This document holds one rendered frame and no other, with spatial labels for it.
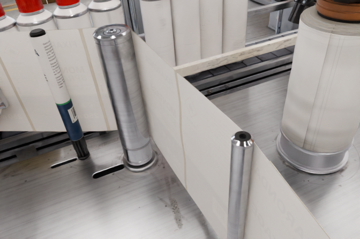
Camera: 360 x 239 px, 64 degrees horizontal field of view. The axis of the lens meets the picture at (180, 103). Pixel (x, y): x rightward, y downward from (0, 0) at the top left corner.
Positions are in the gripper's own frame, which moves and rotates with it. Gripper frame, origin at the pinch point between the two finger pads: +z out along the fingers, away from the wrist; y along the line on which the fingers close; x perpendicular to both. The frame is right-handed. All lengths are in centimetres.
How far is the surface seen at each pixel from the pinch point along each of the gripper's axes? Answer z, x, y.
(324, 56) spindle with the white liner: -0.2, -27.1, 29.7
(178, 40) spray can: 8.7, -27.9, 1.7
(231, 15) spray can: 2.6, -18.6, 2.0
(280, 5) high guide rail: -0.6, -3.1, -3.0
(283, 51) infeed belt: 7.8, -3.0, 2.9
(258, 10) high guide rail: 1.4, -8.5, -3.0
